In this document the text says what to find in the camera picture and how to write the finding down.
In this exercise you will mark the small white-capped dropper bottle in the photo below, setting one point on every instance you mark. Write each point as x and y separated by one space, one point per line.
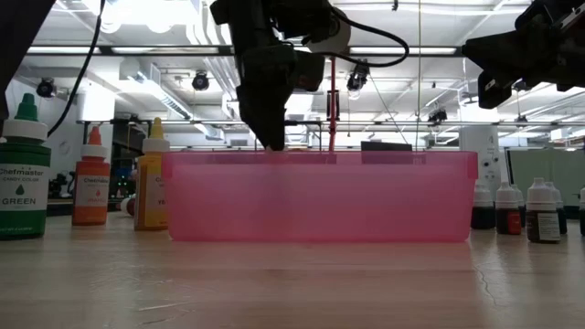
506 219
483 217
541 224
563 221

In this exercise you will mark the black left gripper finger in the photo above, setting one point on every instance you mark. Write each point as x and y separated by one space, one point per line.
269 119

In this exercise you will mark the black ceiling spotlight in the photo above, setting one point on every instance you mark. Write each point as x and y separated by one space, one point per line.
438 114
358 77
45 87
200 81

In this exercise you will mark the yellow food coloring bottle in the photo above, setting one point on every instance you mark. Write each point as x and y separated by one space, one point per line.
148 196

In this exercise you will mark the long ceiling light bar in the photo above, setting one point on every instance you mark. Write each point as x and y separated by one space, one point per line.
411 50

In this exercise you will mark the green food coloring bottle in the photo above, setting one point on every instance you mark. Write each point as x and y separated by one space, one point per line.
23 183

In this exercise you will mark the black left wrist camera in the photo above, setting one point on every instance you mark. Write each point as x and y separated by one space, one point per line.
310 71

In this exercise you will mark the red desk lamp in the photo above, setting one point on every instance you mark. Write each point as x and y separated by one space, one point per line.
332 114

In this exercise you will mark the white column device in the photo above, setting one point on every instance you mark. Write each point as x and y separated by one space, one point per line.
480 146

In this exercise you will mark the green partition panel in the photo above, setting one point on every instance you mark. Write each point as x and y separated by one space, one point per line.
539 169

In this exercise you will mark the dark computer monitor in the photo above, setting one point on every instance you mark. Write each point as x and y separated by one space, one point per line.
386 146

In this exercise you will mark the dark shelving unit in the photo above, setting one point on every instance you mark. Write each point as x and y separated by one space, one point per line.
123 151

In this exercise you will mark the orange food coloring bottle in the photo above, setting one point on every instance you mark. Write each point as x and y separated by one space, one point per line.
91 192

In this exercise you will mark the black background robot arm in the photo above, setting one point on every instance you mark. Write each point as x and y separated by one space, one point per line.
59 185

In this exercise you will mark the red food coloring bottle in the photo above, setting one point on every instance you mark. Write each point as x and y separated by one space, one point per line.
129 206

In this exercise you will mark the pink translucent plastic bin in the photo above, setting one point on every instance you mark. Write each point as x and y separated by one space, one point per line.
320 201

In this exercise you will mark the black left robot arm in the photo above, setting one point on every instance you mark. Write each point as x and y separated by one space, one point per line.
260 23

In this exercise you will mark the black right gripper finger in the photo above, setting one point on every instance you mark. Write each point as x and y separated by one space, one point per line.
493 91
503 45

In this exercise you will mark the black background rig frame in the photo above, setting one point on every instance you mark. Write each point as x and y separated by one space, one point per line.
85 137

